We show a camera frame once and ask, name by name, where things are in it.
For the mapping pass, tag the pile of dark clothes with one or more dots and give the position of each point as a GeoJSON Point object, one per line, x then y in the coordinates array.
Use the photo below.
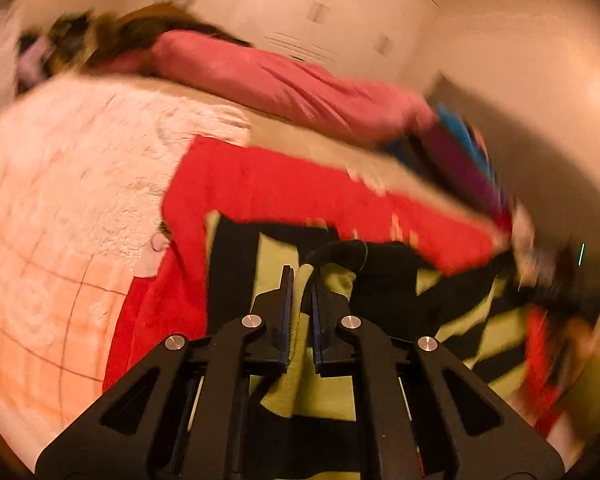
{"type": "Point", "coordinates": [43, 54]}

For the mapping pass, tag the red floral blanket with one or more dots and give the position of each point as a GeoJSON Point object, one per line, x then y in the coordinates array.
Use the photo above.
{"type": "Point", "coordinates": [250, 185]}

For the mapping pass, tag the pink duvet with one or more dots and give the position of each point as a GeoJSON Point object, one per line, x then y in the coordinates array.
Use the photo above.
{"type": "Point", "coordinates": [361, 112]}

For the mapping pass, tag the white wardrobe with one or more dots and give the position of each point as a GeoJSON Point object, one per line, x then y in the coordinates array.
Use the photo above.
{"type": "Point", "coordinates": [370, 39]}

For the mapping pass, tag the striped colourful pillow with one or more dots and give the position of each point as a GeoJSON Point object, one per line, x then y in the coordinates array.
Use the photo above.
{"type": "Point", "coordinates": [452, 156]}

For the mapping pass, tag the white embroidered bedspread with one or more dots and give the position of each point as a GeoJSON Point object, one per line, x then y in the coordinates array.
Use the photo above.
{"type": "Point", "coordinates": [84, 164]}

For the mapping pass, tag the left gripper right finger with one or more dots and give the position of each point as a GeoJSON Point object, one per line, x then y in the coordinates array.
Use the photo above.
{"type": "Point", "coordinates": [419, 413]}

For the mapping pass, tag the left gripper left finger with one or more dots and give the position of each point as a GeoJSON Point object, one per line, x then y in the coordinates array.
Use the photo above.
{"type": "Point", "coordinates": [180, 412]}

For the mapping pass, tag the green black striped sweater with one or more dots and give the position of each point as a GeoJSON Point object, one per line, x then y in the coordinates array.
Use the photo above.
{"type": "Point", "coordinates": [530, 342]}

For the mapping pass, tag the grey quilted headboard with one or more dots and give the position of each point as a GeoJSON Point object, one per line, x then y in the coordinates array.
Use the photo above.
{"type": "Point", "coordinates": [563, 203]}

